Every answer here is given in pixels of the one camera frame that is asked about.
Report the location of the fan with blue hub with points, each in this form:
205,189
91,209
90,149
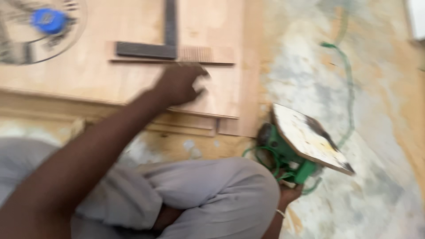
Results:
46,23

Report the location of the person's left hand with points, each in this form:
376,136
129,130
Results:
177,85

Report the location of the plywood sheet underneath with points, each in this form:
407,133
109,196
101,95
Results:
247,109

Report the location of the person's right hand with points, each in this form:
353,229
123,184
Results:
289,196

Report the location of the dark steel carpenter's square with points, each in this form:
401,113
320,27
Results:
170,39

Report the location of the large light plywood sheet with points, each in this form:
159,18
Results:
83,76

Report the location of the person's grey trousers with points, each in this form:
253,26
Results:
206,196

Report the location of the narrow grooved wood strip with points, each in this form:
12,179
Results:
212,54

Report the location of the person's left fingers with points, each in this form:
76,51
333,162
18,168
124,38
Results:
198,79

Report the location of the green router with wooden base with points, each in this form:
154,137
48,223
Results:
307,137

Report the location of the white board edge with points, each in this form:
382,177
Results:
416,18

